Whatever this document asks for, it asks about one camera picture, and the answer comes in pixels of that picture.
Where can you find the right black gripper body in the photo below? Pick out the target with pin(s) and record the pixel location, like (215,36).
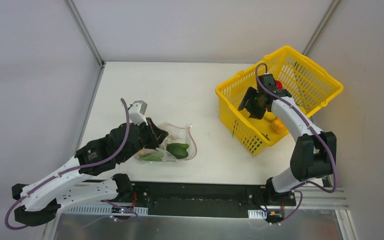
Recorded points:
(258,100)

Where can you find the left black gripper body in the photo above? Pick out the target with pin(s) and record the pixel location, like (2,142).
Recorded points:
(150,133)

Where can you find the green leaf vegetable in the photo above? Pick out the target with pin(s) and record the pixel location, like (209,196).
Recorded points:
(153,156)

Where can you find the red tomato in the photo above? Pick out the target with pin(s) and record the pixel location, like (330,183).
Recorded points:
(279,85)

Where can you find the orange bell pepper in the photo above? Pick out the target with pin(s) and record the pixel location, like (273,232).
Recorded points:
(278,126)

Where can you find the clear pink-dotted zip bag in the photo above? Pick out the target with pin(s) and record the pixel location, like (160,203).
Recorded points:
(175,134)

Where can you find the dark green avocado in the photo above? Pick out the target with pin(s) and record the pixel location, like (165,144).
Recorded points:
(178,150)

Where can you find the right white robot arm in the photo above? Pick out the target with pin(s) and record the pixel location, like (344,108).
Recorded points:
(314,153)

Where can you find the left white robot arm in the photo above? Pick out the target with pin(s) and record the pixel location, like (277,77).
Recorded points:
(40,202)

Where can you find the yellow plastic basket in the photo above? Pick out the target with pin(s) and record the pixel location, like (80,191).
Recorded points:
(309,84)

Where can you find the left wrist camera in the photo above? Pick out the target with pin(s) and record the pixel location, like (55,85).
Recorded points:
(137,112)

